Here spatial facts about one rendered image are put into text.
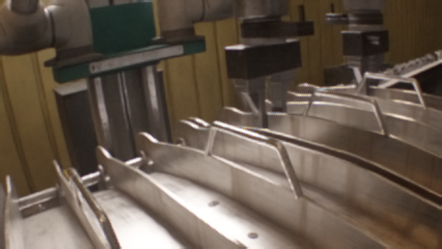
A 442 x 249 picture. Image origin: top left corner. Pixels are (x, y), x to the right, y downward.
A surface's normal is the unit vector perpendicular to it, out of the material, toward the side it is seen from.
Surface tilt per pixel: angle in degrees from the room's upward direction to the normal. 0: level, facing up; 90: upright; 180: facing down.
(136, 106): 90
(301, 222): 90
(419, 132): 90
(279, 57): 90
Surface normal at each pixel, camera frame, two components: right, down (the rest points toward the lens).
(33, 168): 0.60, 0.19
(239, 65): -0.80, 0.26
